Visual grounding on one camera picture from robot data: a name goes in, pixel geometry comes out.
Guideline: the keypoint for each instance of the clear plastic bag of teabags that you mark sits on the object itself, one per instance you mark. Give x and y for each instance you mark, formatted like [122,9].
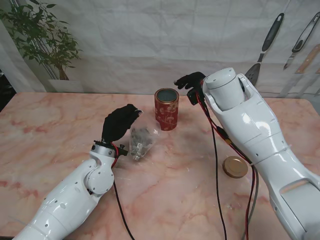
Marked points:
[140,142]

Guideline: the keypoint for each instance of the round bronze canister lid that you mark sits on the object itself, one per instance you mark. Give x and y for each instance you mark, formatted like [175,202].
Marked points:
[235,167]

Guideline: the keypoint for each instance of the black slotted spatula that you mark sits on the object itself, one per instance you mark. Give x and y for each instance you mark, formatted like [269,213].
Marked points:
[268,37]

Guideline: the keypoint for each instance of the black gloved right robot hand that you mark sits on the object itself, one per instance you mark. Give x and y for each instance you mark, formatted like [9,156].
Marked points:
[192,80]

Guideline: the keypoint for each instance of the red floral tea canister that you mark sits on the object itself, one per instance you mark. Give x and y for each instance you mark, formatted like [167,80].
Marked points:
[166,115]

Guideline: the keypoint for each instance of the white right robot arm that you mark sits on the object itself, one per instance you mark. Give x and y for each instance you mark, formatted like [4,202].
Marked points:
[255,130]

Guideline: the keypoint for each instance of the green leafy plant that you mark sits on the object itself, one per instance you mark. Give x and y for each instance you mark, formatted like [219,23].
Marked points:
[40,35]

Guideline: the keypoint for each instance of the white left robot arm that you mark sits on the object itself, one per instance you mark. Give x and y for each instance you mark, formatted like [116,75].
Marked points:
[67,202]

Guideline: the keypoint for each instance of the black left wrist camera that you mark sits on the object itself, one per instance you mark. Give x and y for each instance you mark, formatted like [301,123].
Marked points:
[123,150]

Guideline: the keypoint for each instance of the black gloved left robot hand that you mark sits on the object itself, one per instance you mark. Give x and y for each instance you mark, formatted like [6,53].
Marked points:
[118,123]

